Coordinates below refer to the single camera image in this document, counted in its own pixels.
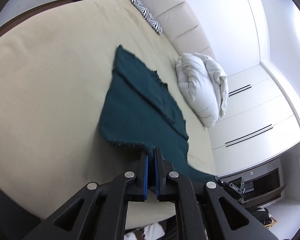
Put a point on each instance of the beige bed with sheet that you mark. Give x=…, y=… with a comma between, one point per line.
x=55, y=71

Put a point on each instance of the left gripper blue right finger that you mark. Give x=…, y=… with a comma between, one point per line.
x=165, y=186

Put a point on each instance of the dark green knit sweater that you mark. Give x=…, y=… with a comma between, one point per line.
x=139, y=112

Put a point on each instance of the beige padded headboard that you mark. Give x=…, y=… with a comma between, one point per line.
x=180, y=26

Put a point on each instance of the white wardrobe with black handles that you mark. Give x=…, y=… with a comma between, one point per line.
x=259, y=124

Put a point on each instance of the zebra print pillow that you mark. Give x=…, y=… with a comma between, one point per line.
x=150, y=19

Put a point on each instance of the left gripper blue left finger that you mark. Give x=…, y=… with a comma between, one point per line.
x=139, y=188

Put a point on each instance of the white folded duvet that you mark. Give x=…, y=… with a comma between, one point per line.
x=204, y=86

